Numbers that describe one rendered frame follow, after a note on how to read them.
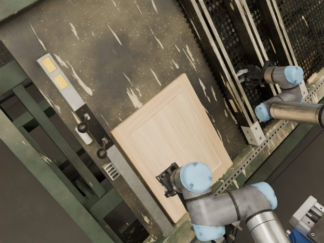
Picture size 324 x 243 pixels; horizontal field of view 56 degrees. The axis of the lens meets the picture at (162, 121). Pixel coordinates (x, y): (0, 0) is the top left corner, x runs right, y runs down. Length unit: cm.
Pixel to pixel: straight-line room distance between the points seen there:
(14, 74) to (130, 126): 48
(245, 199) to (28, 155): 74
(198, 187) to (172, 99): 69
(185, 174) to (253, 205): 18
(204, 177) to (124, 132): 60
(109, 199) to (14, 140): 49
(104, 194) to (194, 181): 70
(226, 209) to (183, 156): 70
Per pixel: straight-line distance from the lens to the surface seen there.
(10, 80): 122
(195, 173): 77
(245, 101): 160
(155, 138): 137
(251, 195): 82
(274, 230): 79
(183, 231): 156
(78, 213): 128
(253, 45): 164
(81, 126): 108
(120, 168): 129
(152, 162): 138
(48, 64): 117
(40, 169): 119
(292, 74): 137
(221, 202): 80
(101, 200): 139
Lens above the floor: 237
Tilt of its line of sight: 54 degrees down
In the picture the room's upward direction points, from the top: 10 degrees counter-clockwise
